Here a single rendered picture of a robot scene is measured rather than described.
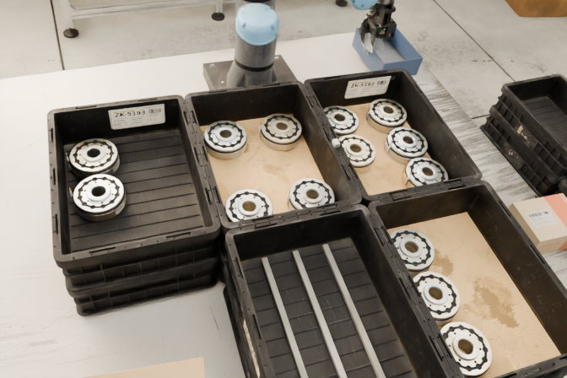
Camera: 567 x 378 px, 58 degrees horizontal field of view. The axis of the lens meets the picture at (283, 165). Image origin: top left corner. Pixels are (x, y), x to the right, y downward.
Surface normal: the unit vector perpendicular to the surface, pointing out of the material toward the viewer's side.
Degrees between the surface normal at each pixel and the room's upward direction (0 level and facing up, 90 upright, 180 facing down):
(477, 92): 0
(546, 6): 91
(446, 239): 0
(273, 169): 0
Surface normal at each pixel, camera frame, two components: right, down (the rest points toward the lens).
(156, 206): 0.11, -0.66
